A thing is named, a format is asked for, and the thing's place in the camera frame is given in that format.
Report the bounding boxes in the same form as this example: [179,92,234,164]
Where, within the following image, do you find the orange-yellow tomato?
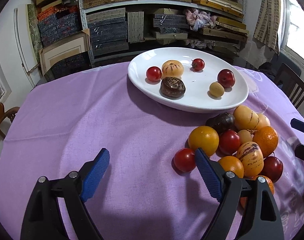
[218,156,244,178]

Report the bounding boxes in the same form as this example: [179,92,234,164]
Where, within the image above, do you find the yellow striped pepino melon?
[236,141,264,177]

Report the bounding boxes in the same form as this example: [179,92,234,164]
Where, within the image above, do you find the small tan round fruit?
[209,82,225,98]

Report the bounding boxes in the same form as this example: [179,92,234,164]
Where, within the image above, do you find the large tan round fruit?
[254,113,270,131]

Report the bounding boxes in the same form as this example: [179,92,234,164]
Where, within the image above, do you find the small orange tangerine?
[239,175,275,209]

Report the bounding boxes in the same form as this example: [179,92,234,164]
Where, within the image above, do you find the dark red plum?
[260,156,283,183]

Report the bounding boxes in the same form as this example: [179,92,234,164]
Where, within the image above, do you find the dark wooden chair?
[273,63,304,117]

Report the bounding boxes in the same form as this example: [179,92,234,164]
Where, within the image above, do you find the large orange tangerine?
[252,126,279,158]

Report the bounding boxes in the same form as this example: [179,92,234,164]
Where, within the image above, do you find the small peach fruit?
[238,129,252,145]

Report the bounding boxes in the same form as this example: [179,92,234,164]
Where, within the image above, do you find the yellow tomato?
[188,126,219,157]

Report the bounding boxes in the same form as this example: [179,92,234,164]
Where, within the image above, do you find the yellow spotted pepino melon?
[233,105,259,130]

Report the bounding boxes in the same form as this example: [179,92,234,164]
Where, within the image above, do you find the dark purple fruit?
[206,112,235,134]

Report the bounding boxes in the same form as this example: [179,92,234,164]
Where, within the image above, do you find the white oval plate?
[127,47,249,113]

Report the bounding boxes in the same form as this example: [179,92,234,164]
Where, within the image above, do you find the red plum on plate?
[217,69,236,88]

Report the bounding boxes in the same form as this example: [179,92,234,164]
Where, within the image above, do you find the purple tablecloth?
[0,61,304,240]

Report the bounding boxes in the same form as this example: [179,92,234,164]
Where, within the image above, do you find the patterned curtain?
[253,0,281,54]

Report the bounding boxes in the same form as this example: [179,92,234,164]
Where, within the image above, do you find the dark brown fruit on plate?
[161,77,186,98]

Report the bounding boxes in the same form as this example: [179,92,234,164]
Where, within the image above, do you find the pale striped pepino on plate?
[162,60,184,78]

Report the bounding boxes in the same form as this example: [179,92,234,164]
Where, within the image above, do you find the red cherry tomato on plate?
[146,66,162,82]

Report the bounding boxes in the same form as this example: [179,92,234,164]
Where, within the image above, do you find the pink plastic bag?
[185,8,217,31]

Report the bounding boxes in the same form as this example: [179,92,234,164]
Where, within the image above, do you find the metal storage shelf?
[34,0,249,64]

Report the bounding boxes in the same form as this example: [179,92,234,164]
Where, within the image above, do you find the window frame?
[278,0,304,65]

